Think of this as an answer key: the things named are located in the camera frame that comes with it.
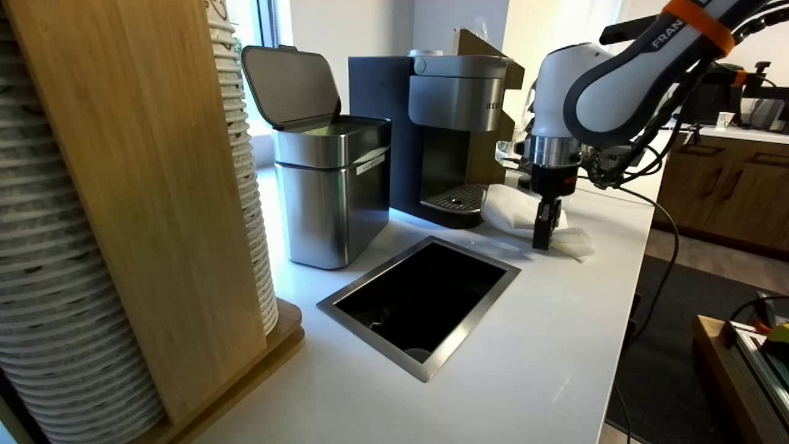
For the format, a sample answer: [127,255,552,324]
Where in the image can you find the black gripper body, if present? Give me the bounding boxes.
[532,167,577,225]

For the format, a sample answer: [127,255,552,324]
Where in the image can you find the white paper tissue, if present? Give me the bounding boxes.
[481,182,594,261]

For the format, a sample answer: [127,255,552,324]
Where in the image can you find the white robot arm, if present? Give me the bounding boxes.
[525,0,788,250]

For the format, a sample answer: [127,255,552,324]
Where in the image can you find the steel counter trash chute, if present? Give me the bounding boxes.
[319,236,521,382]

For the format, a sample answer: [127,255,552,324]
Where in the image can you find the black coffee machine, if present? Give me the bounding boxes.
[349,55,483,229]

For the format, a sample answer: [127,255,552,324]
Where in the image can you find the wooden cabinet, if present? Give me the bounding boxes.
[659,136,789,258]

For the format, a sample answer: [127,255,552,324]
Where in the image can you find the dark floor mat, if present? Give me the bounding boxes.
[608,257,759,444]

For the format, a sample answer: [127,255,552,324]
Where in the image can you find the steel countertop trash can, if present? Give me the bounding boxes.
[242,47,393,268]

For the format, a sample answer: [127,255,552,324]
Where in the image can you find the wooden side table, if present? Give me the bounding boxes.
[690,316,789,444]

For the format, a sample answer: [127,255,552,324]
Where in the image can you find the bamboo cup holder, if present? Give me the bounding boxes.
[4,0,303,444]

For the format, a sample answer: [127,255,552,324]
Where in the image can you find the left white lid stack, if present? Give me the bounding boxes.
[0,18,163,444]

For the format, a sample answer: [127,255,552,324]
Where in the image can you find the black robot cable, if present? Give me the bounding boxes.
[582,81,710,347]

